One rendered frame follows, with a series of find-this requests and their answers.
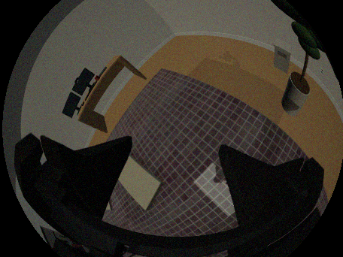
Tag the beige flat rectangular box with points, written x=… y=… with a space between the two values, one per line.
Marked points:
x=140 y=183

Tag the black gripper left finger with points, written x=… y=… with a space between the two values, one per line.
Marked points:
x=92 y=171

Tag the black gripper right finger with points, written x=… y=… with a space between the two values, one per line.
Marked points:
x=251 y=182

